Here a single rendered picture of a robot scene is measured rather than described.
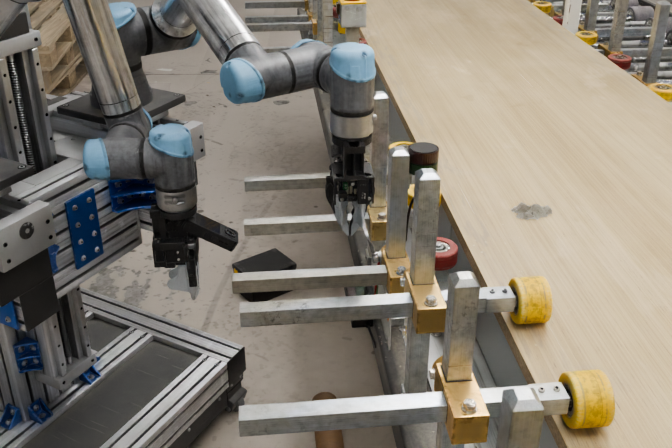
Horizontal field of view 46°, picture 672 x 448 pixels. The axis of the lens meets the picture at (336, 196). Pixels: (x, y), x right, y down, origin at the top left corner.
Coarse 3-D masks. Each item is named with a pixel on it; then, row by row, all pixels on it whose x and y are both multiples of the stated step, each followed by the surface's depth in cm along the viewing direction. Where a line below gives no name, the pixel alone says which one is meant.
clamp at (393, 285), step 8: (384, 248) 164; (384, 256) 161; (384, 264) 161; (392, 264) 158; (400, 264) 158; (408, 264) 158; (392, 272) 156; (392, 280) 154; (392, 288) 155; (400, 288) 155
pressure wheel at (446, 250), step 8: (440, 240) 160; (448, 240) 160; (440, 248) 157; (448, 248) 157; (456, 248) 157; (440, 256) 154; (448, 256) 154; (456, 256) 156; (440, 264) 155; (448, 264) 155
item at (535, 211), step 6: (522, 204) 171; (534, 204) 170; (516, 210) 171; (522, 210) 171; (528, 210) 170; (534, 210) 170; (540, 210) 170; (546, 210) 171; (516, 216) 170; (522, 216) 168; (528, 216) 168; (534, 216) 169; (540, 216) 169; (546, 216) 169
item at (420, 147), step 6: (414, 144) 153; (420, 144) 153; (426, 144) 153; (432, 144) 153; (414, 150) 150; (420, 150) 150; (426, 150) 150; (432, 150) 150; (408, 186) 153; (408, 210) 158; (408, 216) 158; (408, 222) 159
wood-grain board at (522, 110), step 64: (384, 0) 350; (448, 0) 350; (512, 0) 350; (384, 64) 267; (448, 64) 267; (512, 64) 267; (576, 64) 267; (448, 128) 215; (512, 128) 215; (576, 128) 215; (640, 128) 215; (448, 192) 180; (512, 192) 180; (576, 192) 180; (640, 192) 180; (512, 256) 155; (576, 256) 155; (640, 256) 155; (512, 320) 136; (576, 320) 136; (640, 320) 136; (640, 384) 121
